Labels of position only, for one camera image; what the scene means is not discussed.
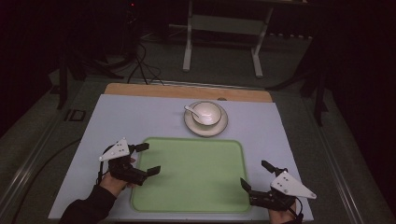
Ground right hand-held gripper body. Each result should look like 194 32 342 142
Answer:
248 168 318 213

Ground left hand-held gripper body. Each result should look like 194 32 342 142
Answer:
98 137 149 187

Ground person's left hand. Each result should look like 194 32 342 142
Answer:
99 171 137 199

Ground person's right hand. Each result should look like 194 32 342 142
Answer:
268 203 297 224

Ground pale blue table mat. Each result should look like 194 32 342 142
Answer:
48 93 315 223

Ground green tray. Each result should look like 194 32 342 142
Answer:
130 136 252 215

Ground white ceramic spoon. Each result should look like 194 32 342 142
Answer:
183 105 204 121

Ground white ceramic saucer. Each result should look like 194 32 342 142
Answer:
183 100 229 138

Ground black floor socket box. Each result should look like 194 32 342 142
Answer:
64 108 87 122

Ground white ceramic bowl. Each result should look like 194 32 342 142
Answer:
191 102 223 127

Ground black metal stand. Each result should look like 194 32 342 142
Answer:
297 36 330 127

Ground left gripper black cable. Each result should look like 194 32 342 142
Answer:
95 161 106 187

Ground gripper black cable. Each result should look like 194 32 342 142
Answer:
288 197 305 224
95 161 106 187

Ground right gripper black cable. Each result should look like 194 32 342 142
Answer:
288 197 305 224

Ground metal floor rail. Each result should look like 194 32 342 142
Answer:
312 124 367 224
0 118 64 218

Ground black floor cables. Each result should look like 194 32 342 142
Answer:
126 41 165 86

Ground dark floor cable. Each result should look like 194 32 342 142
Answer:
10 137 82 224

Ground white metal table frame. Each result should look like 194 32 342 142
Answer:
182 0 276 79

